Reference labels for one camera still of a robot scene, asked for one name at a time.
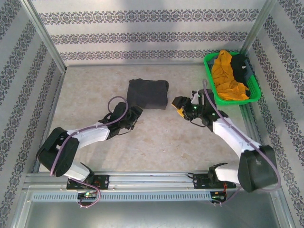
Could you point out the dark grey t-shirt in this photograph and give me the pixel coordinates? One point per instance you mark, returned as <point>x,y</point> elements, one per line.
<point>147,95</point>

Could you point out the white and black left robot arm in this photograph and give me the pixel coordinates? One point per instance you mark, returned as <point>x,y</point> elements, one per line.
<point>92,135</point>

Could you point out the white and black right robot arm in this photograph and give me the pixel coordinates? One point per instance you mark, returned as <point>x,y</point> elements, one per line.
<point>228,135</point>

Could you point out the yellow t-shirt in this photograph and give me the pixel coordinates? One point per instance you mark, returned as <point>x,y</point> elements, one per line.
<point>223,73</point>

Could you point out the green plastic basket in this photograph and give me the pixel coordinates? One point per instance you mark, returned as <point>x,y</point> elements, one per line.
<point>254,90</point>

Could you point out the black t-shirt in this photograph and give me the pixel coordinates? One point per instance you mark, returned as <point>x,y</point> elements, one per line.
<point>238,69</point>

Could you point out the grey garment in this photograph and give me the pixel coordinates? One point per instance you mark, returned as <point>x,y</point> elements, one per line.
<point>249,71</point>

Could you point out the aluminium side rail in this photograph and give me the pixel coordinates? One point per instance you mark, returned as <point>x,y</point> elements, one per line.
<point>248,116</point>

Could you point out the aluminium mounting rail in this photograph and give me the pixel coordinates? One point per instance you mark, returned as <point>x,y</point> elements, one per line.
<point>152,179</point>

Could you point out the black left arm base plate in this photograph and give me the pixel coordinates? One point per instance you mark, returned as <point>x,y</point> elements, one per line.
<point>102,181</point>

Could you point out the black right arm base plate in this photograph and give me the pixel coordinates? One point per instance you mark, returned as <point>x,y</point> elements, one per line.
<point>202,181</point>

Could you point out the aluminium frame post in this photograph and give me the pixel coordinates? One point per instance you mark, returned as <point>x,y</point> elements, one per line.
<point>42,35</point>
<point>257,28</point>

